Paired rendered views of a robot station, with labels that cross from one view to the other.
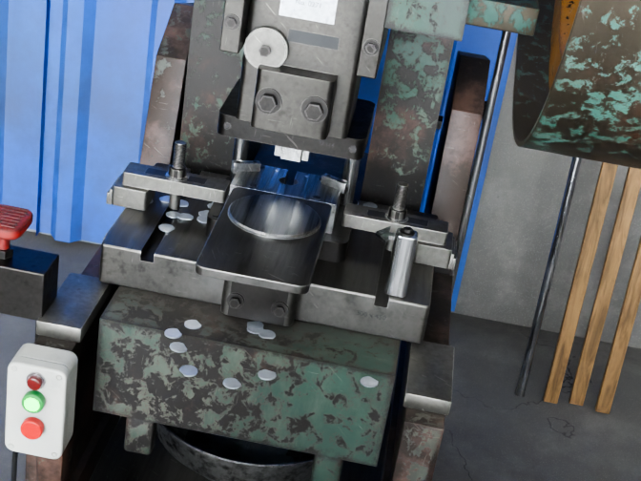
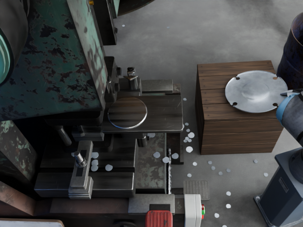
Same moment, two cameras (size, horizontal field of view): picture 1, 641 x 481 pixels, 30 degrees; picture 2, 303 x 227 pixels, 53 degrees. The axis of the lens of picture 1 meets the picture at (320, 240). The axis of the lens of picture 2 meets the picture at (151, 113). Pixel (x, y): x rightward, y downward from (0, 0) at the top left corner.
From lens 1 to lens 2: 1.46 m
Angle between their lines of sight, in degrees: 67
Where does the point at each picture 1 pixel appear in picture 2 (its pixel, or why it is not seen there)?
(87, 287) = (140, 201)
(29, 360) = (197, 209)
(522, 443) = not seen: hidden behind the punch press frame
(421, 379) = (162, 87)
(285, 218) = (129, 107)
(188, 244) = (121, 156)
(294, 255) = (158, 102)
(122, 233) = (119, 183)
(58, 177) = not seen: outside the picture
